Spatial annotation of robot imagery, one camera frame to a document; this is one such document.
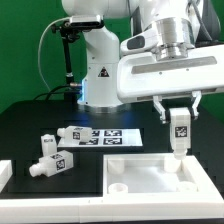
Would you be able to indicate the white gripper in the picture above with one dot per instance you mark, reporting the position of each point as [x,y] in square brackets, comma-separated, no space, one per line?
[141,77]

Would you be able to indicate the white block left edge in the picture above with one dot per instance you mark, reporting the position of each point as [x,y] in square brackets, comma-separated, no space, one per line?
[5,173]

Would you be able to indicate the camera on black stand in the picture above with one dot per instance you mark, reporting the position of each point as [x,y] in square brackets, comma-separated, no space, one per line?
[70,30]

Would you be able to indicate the white marker sheet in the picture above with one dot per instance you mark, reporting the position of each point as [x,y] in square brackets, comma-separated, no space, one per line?
[109,138]

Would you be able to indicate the white L-shaped fence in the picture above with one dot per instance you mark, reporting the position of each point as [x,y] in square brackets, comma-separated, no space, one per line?
[102,209]

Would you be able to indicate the white square tabletop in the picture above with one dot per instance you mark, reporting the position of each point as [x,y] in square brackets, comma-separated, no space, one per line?
[157,177]

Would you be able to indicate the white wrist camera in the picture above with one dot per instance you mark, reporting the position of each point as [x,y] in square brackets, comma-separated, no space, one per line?
[140,43]

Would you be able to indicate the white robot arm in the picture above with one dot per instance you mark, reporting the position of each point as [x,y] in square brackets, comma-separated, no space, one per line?
[178,23]

